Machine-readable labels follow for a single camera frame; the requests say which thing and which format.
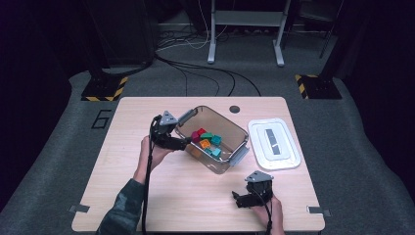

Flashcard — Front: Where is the white metal stand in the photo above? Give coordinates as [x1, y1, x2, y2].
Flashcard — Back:
[207, 0, 292, 68]

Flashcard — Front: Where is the black floor cable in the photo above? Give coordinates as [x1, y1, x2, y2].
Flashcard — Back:
[155, 53, 262, 97]
[169, 63, 237, 97]

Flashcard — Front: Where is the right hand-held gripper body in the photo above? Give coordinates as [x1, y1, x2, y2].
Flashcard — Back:
[244, 169, 274, 208]

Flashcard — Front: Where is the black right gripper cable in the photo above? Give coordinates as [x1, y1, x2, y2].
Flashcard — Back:
[253, 188, 274, 235]

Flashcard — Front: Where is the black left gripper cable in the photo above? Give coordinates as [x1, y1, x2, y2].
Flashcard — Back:
[141, 114, 162, 235]

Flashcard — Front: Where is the clear plastic container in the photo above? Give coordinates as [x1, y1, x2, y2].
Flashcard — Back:
[174, 105, 251, 175]

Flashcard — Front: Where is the white floor cable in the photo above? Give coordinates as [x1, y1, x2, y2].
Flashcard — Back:
[156, 0, 229, 52]

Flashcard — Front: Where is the white container lid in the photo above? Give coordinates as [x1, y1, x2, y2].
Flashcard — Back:
[248, 117, 301, 171]

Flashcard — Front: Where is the black stand with striped base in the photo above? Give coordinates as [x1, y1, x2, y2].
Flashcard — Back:
[80, 58, 129, 102]
[295, 32, 346, 100]

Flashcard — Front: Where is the person's left hand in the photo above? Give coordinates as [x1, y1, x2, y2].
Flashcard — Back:
[133, 135, 175, 184]

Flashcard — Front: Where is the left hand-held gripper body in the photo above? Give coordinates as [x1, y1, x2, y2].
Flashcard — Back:
[150, 110, 180, 150]

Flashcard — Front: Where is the person's right hand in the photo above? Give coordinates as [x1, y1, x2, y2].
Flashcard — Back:
[253, 194, 286, 235]

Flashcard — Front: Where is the grey tape piece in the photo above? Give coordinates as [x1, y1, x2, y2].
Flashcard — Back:
[306, 206, 331, 217]
[68, 204, 91, 213]

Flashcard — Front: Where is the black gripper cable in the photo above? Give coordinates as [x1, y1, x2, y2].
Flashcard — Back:
[253, 188, 274, 235]
[141, 114, 162, 235]

